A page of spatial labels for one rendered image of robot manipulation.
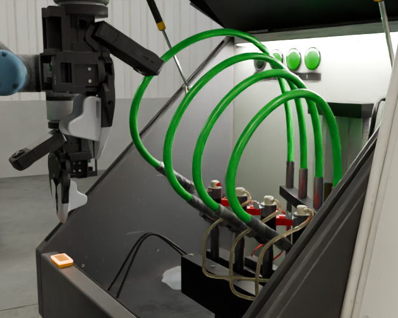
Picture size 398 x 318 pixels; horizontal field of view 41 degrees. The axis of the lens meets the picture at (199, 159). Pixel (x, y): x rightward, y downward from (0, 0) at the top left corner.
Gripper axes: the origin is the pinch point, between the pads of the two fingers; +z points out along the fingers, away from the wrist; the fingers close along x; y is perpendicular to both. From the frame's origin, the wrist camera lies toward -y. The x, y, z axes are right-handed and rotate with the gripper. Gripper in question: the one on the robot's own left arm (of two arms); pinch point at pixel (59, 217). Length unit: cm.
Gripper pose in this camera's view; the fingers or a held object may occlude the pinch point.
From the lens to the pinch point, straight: 115.3
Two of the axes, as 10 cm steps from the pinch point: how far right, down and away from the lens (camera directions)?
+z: 0.0, 9.9, 1.6
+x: -5.5, -1.3, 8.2
